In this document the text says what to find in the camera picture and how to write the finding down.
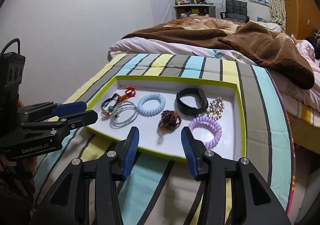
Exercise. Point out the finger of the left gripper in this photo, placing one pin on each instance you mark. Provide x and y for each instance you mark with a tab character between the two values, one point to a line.
72	121
67	108

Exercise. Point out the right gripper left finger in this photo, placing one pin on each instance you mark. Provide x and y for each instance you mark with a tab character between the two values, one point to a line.
67	201

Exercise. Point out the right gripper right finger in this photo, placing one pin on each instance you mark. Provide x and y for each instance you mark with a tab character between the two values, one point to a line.
253	201

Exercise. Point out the black cord red charm tie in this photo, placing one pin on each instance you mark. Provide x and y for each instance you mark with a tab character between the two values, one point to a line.
108	105

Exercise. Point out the red knot ornament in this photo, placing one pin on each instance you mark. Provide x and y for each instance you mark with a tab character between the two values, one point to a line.
129	93

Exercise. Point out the rose gold hair clip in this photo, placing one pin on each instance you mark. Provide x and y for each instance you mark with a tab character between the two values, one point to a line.
215	109

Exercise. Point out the black wristband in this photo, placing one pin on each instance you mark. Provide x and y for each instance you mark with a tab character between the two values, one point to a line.
191	101

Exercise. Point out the green shallow cardboard tray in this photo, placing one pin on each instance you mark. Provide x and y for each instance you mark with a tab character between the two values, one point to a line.
154	112

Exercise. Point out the brown fleece blanket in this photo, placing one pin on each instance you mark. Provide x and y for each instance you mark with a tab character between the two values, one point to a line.
272	50

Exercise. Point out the cluttered desk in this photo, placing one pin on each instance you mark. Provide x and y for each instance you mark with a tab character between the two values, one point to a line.
185	10

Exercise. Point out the black office chair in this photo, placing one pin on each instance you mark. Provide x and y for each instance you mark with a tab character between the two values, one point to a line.
235	11

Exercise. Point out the wooden wardrobe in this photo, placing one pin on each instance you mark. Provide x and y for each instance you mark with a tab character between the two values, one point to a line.
302	18

